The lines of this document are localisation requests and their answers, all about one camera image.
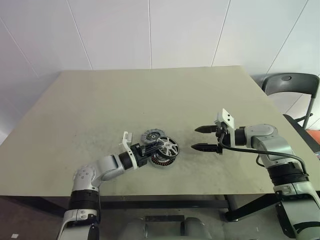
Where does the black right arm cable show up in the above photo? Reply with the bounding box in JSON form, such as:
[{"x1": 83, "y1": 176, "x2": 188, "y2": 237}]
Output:
[{"x1": 217, "y1": 129, "x2": 310, "y2": 181}]

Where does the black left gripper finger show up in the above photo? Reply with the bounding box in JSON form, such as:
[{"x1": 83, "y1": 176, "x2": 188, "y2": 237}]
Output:
[{"x1": 142, "y1": 141, "x2": 165, "y2": 157}]

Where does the black table frame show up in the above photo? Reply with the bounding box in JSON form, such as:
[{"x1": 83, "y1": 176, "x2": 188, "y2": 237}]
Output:
[{"x1": 44, "y1": 193, "x2": 280, "y2": 223}]

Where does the grey rounded shape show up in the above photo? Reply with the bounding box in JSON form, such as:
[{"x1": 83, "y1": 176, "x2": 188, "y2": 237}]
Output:
[{"x1": 183, "y1": 216, "x2": 209, "y2": 240}]

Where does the round brown-centred metal disc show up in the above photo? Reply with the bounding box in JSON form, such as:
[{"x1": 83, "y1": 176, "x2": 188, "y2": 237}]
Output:
[{"x1": 149, "y1": 153, "x2": 177, "y2": 173}]

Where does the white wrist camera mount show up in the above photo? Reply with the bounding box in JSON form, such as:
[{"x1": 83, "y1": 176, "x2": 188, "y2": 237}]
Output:
[
  {"x1": 213, "y1": 108, "x2": 237, "y2": 148},
  {"x1": 118, "y1": 131, "x2": 138, "y2": 176}
]

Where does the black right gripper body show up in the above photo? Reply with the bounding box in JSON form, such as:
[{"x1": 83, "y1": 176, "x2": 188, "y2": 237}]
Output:
[{"x1": 211, "y1": 121, "x2": 232, "y2": 156}]

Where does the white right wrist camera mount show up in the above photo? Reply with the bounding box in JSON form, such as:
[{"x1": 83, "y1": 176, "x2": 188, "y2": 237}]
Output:
[{"x1": 213, "y1": 108, "x2": 237, "y2": 148}]

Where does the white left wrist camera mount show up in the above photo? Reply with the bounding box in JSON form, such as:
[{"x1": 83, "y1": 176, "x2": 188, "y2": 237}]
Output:
[{"x1": 118, "y1": 131, "x2": 138, "y2": 176}]

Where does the orange red object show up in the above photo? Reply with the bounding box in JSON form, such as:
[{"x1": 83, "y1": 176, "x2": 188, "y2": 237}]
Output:
[{"x1": 306, "y1": 129, "x2": 320, "y2": 154}]

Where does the grey round motor end cap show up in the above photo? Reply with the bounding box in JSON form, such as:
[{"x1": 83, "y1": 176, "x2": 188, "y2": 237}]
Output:
[{"x1": 139, "y1": 129, "x2": 166, "y2": 147}]

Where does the silver spoked motor rotor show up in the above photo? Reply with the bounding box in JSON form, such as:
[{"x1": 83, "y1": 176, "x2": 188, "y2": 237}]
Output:
[{"x1": 156, "y1": 135, "x2": 181, "y2": 164}]

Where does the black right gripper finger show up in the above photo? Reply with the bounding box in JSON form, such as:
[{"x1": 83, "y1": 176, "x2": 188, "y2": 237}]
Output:
[
  {"x1": 194, "y1": 124, "x2": 217, "y2": 135},
  {"x1": 190, "y1": 142, "x2": 221, "y2": 154}
]

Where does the dark grey folding chair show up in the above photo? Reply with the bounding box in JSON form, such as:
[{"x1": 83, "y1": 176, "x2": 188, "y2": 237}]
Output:
[{"x1": 261, "y1": 72, "x2": 320, "y2": 154}]

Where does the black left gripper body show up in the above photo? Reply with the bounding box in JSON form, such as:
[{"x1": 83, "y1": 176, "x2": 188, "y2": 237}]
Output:
[{"x1": 131, "y1": 142, "x2": 152, "y2": 175}]

